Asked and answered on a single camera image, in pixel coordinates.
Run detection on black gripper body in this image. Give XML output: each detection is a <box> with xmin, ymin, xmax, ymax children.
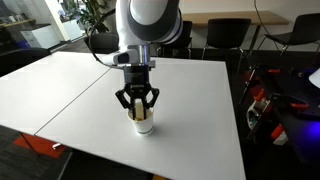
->
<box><xmin>122</xmin><ymin>65</ymin><xmax>153</xmax><ymax>98</ymax></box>

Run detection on white paper cup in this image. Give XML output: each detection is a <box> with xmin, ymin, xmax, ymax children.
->
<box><xmin>125</xmin><ymin>101</ymin><xmax>155</xmax><ymax>138</ymax></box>

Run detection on white planter box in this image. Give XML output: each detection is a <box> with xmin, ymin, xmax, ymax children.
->
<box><xmin>62</xmin><ymin>19</ymin><xmax>84</xmax><ymax>41</ymax></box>

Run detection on green potted plant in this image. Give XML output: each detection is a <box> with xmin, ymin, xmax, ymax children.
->
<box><xmin>58</xmin><ymin>0</ymin><xmax>118</xmax><ymax>34</ymax></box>

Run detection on white low cabinet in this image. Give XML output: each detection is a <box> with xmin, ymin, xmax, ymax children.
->
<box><xmin>19</xmin><ymin>23</ymin><xmax>61</xmax><ymax>50</ymax></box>

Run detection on long wooden table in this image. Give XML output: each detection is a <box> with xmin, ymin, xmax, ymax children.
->
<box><xmin>181</xmin><ymin>9</ymin><xmax>290</xmax><ymax>58</ymax></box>

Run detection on blue bin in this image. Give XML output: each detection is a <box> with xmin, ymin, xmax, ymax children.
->
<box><xmin>16</xmin><ymin>39</ymin><xmax>30</xmax><ymax>50</ymax></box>

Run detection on wooden desk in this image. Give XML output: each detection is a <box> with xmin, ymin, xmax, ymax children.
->
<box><xmin>0</xmin><ymin>18</ymin><xmax>36</xmax><ymax>30</ymax></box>

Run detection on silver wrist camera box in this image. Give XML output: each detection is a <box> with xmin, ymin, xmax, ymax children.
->
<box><xmin>99</xmin><ymin>46</ymin><xmax>132</xmax><ymax>67</ymax></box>

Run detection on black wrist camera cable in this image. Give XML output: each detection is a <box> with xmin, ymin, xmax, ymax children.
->
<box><xmin>87</xmin><ymin>8</ymin><xmax>125</xmax><ymax>70</ymax></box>

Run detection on red handled black clamp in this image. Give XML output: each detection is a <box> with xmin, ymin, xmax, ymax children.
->
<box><xmin>273</xmin><ymin>94</ymin><xmax>310</xmax><ymax>111</ymax></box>
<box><xmin>252</xmin><ymin>87</ymin><xmax>267</xmax><ymax>103</ymax></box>
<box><xmin>248</xmin><ymin>64</ymin><xmax>282</xmax><ymax>96</ymax></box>
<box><xmin>269</xmin><ymin>124</ymin><xmax>285</xmax><ymax>140</ymax></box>

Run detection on thin black hanging cable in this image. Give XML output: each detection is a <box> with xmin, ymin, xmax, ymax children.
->
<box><xmin>253</xmin><ymin>0</ymin><xmax>284</xmax><ymax>46</ymax></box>

